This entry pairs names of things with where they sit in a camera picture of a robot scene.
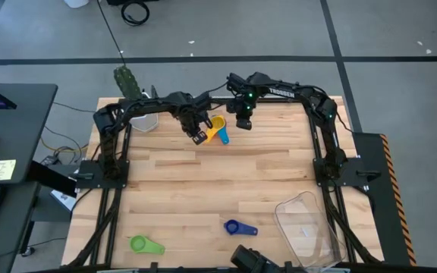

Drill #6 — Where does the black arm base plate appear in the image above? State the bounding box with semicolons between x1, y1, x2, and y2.
313;157;382;187
68;158;130;190

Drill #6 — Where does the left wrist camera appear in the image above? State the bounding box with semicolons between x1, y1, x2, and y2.
194;90;214;111

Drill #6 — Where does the coiled black cable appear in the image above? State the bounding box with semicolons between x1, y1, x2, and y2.
121;0;151;27

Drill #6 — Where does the black aluminium table frame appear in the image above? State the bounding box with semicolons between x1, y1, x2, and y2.
61;96;385;273

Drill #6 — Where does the black power strip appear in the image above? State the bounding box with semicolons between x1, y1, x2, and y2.
39;154;59;168

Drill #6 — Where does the teal measuring cup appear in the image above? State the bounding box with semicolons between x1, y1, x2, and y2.
217;127;231;146

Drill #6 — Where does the white paper sheet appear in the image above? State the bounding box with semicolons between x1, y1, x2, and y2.
49;188;77;212

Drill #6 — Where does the black cart with hazard stripe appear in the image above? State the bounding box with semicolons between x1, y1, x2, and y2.
351;132;419;266

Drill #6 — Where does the yellow sticky note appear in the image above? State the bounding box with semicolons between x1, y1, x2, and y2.
0;158;17;182

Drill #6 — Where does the black flat panel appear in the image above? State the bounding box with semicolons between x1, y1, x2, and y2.
27;161;78;198

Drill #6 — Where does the thin black hanging cable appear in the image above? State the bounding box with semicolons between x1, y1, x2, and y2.
96;0;125;66

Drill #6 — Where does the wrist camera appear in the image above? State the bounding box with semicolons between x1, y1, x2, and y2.
194;90;214;111
225;73;247;94

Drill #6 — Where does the green measuring cup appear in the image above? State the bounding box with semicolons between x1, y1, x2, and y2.
128;234;166;256

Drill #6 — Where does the white bucket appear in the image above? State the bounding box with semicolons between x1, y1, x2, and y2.
63;0;90;9

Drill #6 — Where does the black low desk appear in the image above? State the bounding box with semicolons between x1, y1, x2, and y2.
0;180;40;273

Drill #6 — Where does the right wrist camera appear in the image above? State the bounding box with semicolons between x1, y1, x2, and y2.
225;73;247;94

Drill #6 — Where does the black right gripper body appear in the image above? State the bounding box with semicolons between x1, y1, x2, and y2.
226;96;257;121

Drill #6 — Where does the white plant pot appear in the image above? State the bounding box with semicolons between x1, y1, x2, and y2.
129;90;160;133

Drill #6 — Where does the dark indigo measuring cup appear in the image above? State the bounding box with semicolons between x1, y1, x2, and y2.
223;218;259;237

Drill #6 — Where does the yellow measuring cup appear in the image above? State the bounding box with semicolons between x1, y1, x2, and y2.
204;115;227;144

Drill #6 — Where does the clear plastic basket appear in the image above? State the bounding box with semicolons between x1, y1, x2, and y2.
273;190;348;272

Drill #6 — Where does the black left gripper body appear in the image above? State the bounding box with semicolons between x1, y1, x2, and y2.
176;108;206;136

